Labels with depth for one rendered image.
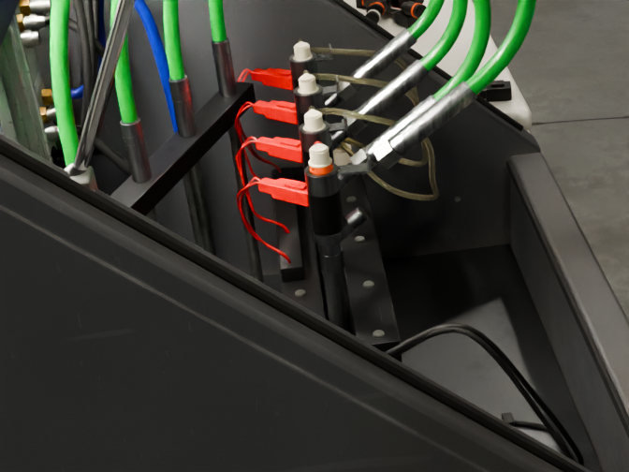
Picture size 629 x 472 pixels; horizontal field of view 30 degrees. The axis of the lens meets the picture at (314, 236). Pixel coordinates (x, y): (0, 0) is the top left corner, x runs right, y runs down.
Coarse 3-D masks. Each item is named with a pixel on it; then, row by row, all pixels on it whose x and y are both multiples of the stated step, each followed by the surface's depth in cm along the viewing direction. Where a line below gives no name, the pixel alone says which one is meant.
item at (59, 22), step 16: (64, 0) 88; (528, 0) 90; (64, 16) 89; (528, 16) 91; (64, 32) 90; (512, 32) 92; (64, 48) 90; (512, 48) 92; (64, 64) 91; (496, 64) 93; (64, 80) 91; (480, 80) 94; (64, 96) 92; (64, 112) 93; (64, 128) 94; (64, 144) 94
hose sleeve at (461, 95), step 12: (444, 96) 95; (456, 96) 94; (468, 96) 94; (432, 108) 95; (444, 108) 95; (456, 108) 95; (420, 120) 95; (432, 120) 95; (444, 120) 95; (408, 132) 96; (420, 132) 96; (432, 132) 96; (396, 144) 96; (408, 144) 96
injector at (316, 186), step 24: (336, 168) 98; (312, 192) 98; (336, 192) 98; (312, 216) 100; (336, 216) 99; (360, 216) 100; (336, 240) 100; (336, 264) 102; (336, 288) 103; (336, 312) 105
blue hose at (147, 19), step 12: (144, 12) 117; (144, 24) 118; (156, 36) 119; (156, 48) 119; (156, 60) 120; (168, 72) 121; (168, 84) 121; (72, 96) 124; (168, 96) 122; (168, 108) 123
